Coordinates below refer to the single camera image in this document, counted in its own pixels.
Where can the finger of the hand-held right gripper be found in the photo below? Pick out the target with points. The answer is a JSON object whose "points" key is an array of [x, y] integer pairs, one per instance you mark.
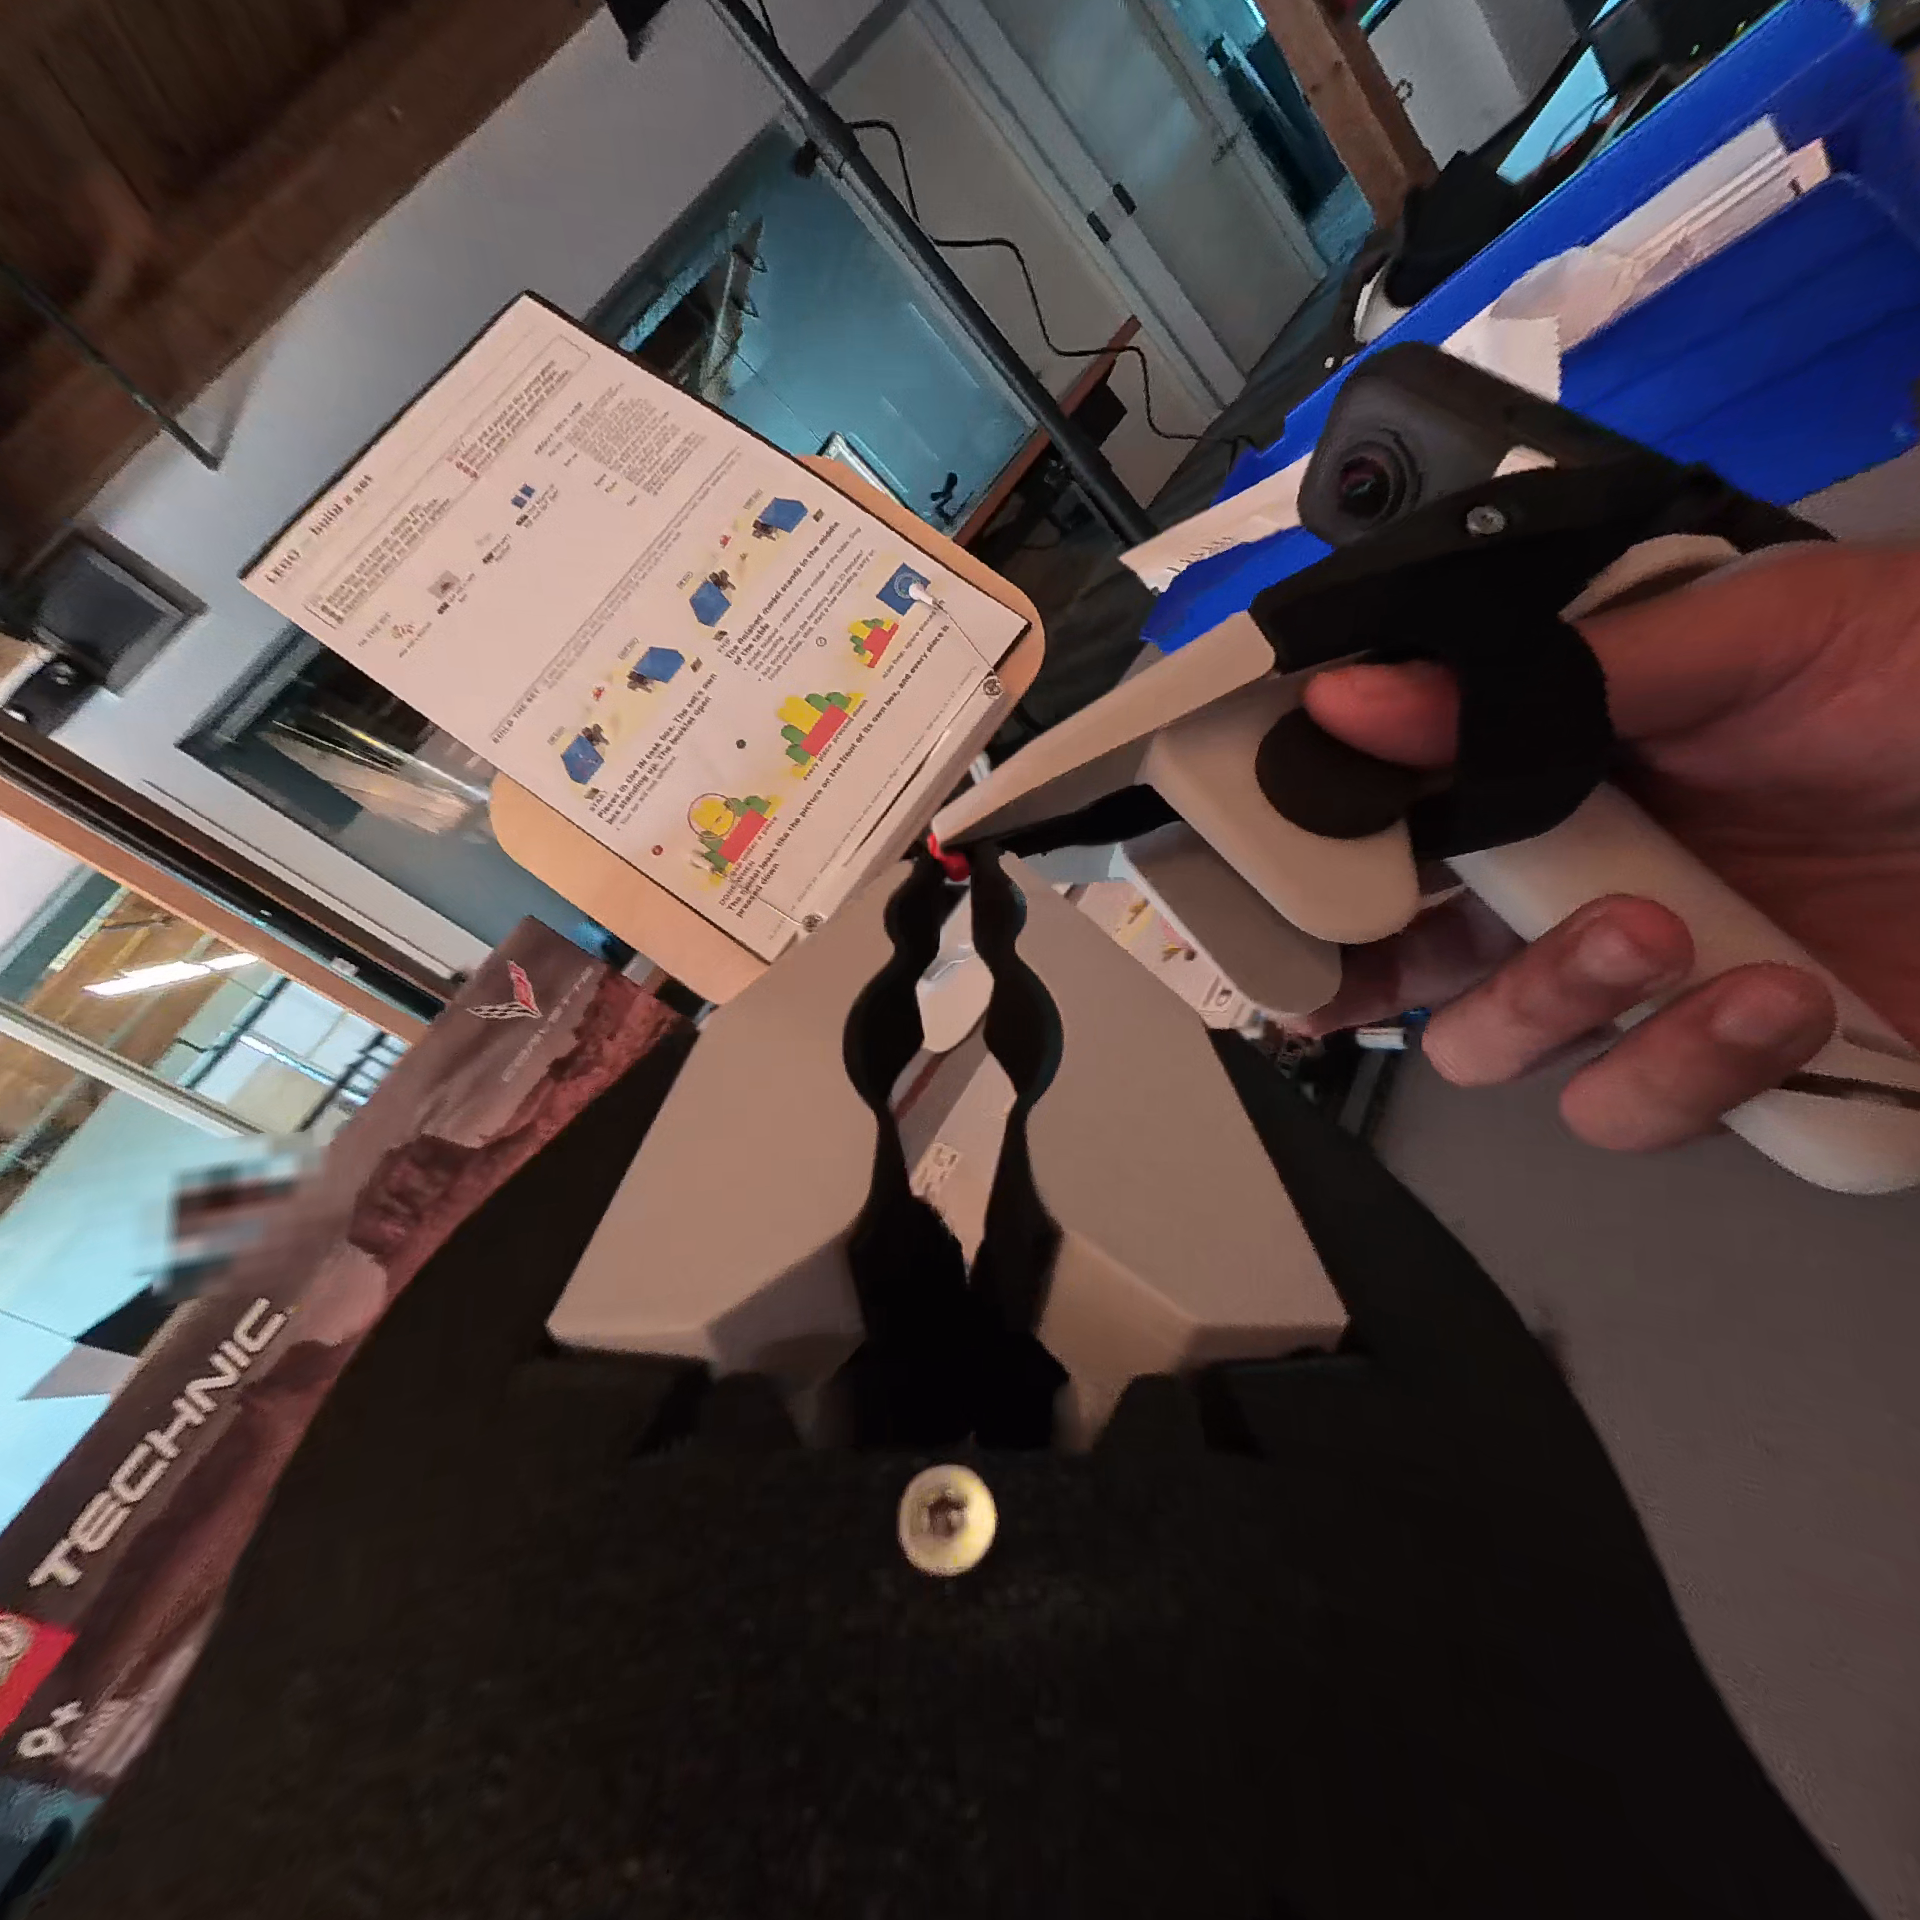
{"points": [[1109, 744], [1283, 960]]}

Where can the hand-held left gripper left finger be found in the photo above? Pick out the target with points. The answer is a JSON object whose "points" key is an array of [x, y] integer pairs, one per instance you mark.
{"points": [[734, 1171]]}

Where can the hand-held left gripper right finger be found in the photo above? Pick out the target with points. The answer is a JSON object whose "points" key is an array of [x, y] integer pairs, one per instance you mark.
{"points": [[1171, 1185]]}

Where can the red lego pin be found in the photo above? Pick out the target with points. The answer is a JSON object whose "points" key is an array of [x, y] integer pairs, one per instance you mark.
{"points": [[946, 855]]}

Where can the yellow car set box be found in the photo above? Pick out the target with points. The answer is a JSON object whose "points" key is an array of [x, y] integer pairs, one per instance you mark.
{"points": [[494, 1080]]}

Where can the person's right hand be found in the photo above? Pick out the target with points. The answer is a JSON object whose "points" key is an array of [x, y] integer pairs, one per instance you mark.
{"points": [[1771, 721]]}

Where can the white crumpled paper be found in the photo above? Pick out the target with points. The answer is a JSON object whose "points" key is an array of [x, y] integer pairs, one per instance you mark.
{"points": [[1560, 299]]}

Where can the blue plastic bin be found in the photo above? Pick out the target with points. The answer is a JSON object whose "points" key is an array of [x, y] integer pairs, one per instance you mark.
{"points": [[1799, 299]]}

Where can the black metal pole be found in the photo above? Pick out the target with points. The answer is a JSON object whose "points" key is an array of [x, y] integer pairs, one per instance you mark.
{"points": [[931, 276]]}

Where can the printed instruction sheet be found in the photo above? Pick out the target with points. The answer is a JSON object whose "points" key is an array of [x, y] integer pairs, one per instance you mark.
{"points": [[571, 495]]}

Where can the wooden post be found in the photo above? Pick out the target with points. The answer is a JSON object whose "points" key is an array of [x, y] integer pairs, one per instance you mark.
{"points": [[1342, 75]]}

